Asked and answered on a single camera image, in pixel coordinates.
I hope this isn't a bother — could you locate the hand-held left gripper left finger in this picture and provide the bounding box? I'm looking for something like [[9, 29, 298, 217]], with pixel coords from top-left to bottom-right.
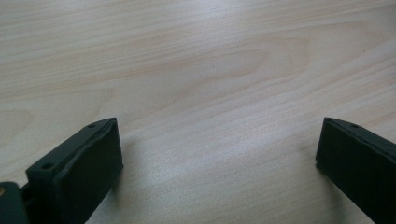
[[20, 117, 124, 224]]

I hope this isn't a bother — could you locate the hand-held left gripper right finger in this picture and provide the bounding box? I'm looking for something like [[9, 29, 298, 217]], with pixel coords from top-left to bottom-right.
[[315, 117, 396, 224]]

